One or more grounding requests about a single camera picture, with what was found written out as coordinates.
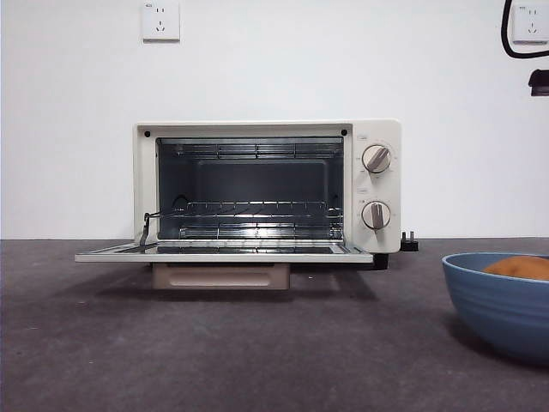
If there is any glass oven door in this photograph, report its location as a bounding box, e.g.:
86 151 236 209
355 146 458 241
75 212 375 293

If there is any blue ribbed bowl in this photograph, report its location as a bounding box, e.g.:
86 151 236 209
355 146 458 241
441 251 549 367

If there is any brown potato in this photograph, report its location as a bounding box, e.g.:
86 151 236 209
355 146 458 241
483 255 549 282

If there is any cream and beige oven knob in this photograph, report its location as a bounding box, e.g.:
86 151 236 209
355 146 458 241
361 144 393 174
361 200 392 230

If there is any cream Toshiba toaster oven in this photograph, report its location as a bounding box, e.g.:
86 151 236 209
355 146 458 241
131 118 403 271

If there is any metal wire oven rack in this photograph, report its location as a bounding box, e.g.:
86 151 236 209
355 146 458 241
172 198 345 219

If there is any white wall socket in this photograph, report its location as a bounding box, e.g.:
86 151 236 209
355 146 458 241
142 1 182 43
512 3 549 46

